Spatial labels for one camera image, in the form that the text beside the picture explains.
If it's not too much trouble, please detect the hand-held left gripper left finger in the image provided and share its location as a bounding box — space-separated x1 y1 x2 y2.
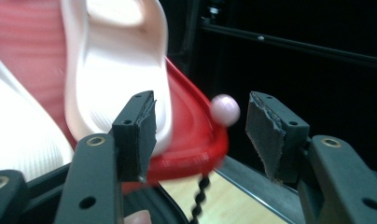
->
111 91 158 183

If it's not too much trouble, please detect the pink slipper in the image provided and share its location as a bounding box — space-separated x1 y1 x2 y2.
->
0 49 75 183
60 0 174 157

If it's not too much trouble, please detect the red wavy shelf top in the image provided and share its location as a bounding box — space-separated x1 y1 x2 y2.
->
0 0 242 224

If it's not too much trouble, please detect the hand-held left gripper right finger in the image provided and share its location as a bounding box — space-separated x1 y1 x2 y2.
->
245 91 311 185

